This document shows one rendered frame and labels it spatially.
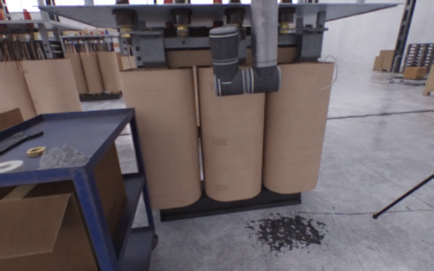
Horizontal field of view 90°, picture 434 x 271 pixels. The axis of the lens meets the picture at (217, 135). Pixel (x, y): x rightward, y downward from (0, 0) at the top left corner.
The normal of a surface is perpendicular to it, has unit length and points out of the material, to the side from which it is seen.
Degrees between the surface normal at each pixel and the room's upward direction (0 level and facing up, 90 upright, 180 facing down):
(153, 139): 90
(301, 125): 90
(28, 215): 26
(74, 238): 90
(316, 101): 90
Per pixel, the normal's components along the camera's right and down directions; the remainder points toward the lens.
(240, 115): 0.15, 0.34
